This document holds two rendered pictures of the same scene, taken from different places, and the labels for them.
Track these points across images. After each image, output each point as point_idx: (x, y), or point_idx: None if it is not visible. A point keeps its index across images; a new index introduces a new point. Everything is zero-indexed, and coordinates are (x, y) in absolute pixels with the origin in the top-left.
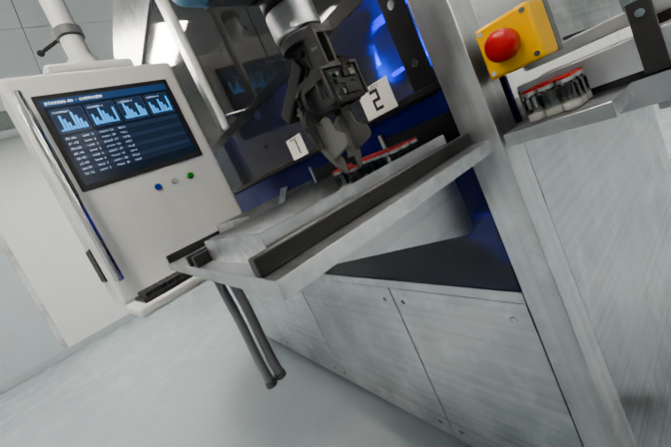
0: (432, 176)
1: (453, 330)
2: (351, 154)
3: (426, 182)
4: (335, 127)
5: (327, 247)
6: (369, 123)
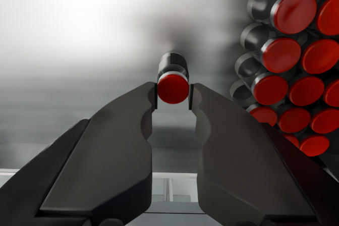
0: (171, 176)
1: None
2: (194, 107)
3: (154, 177)
4: (201, 175)
5: (12, 174)
6: None
